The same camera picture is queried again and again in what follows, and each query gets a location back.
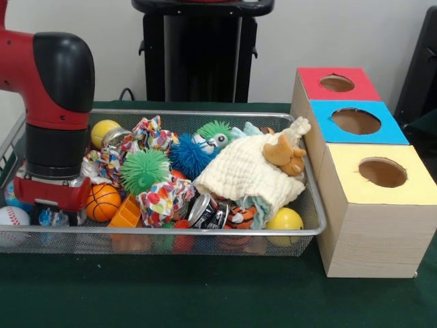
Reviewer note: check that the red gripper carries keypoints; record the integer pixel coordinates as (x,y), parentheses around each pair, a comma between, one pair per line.
(51,193)

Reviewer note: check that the clear plastic bottle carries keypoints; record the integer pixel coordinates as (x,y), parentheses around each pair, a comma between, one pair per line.
(53,218)

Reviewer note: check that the orange toy building brick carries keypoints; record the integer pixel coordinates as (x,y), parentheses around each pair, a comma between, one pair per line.
(126,213)

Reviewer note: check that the cream knitted cloth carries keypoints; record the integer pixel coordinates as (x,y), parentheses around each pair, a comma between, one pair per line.
(246,171)

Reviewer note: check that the orange plush toy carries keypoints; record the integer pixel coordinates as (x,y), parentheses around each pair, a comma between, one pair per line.
(283,155)

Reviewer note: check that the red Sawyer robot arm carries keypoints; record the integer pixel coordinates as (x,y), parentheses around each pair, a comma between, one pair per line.
(51,85)

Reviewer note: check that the silver mesh bin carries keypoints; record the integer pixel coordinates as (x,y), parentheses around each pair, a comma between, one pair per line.
(315,205)

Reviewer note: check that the wooden box with three holes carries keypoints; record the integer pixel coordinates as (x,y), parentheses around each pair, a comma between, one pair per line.
(375,239)

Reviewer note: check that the white baseball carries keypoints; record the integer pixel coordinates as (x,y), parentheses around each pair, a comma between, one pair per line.
(13,217)

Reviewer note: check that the small orange basketball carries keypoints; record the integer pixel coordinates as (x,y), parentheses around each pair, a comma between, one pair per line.
(104,203)

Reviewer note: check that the small green spiky ball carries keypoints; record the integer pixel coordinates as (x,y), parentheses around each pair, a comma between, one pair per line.
(145,171)

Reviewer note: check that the crushed black can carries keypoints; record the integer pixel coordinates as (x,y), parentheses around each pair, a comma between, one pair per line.
(205,212)

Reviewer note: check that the large blue spiky ball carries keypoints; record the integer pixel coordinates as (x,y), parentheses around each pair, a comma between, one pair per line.
(191,153)

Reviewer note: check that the dark green table cloth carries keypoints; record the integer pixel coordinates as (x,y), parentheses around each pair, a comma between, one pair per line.
(205,294)

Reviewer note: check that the green spiky toy with eyes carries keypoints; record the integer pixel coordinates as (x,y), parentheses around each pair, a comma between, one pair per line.
(213,128)

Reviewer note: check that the yellow smooth ball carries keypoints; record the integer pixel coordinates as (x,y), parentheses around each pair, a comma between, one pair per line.
(285,218)

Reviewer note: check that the green covered side table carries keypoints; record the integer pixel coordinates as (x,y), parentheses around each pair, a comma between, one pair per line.
(426,126)

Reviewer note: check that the black stand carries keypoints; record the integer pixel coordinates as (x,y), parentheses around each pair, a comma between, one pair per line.
(423,68)

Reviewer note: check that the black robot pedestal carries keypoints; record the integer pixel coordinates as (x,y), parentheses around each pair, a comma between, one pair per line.
(201,51)

